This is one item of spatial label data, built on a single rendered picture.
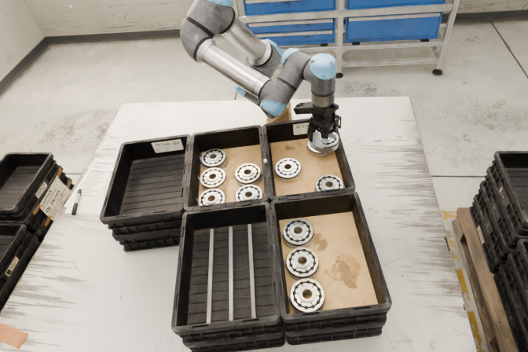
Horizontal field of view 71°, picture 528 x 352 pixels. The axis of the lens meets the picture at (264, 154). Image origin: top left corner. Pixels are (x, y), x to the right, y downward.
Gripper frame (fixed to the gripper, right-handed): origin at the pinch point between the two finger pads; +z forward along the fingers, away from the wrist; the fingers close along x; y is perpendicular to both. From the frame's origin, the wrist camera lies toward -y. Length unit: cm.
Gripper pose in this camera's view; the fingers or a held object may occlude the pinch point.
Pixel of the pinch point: (317, 142)
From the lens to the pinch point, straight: 135.5
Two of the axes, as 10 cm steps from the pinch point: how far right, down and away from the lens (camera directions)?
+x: 7.3, -5.4, 4.2
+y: 6.8, 4.7, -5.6
